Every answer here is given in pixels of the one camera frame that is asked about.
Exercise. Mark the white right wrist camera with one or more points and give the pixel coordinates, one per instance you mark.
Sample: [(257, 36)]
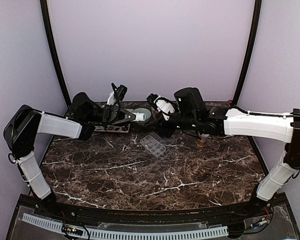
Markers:
[(161, 105)]

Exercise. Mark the white slotted cable duct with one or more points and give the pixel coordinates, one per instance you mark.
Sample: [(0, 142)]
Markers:
[(113, 231)]

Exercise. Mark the black frame post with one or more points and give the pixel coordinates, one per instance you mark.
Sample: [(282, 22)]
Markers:
[(249, 51), (53, 51)]

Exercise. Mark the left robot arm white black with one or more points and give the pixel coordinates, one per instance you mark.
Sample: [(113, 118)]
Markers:
[(27, 123)]

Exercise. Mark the right teal ceramic bowl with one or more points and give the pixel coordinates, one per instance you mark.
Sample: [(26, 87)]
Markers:
[(144, 110)]

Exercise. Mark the left black frame post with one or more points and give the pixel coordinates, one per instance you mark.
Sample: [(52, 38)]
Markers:
[(53, 51)]

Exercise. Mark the black front rail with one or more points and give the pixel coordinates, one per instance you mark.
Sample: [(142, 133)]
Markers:
[(213, 215)]

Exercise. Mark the right black frame post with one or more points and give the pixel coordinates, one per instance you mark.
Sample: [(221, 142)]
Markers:
[(249, 51)]

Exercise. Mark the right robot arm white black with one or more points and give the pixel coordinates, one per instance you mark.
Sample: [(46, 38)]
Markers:
[(284, 127)]

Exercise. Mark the square floral ceramic plate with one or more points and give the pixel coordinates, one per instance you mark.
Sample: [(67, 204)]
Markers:
[(113, 129)]

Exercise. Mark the clear plastic pill organizer box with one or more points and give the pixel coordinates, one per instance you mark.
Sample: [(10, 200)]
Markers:
[(157, 146)]

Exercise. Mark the large orange label pill bottle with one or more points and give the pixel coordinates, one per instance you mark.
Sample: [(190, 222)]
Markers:
[(202, 138)]

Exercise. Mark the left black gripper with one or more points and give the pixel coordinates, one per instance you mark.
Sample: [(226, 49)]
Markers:
[(112, 114)]

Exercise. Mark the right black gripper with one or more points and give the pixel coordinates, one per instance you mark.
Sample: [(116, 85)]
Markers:
[(165, 131)]

